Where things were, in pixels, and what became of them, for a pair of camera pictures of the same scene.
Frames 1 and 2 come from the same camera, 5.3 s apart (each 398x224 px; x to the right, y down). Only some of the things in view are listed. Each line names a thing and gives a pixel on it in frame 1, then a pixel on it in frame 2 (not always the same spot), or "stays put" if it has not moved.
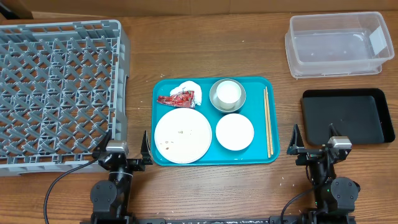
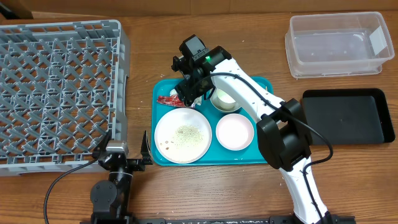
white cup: (228, 93) stays put
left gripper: (140, 165) stays put
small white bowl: (234, 132) stays put
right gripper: (315, 152) to (189, 93)
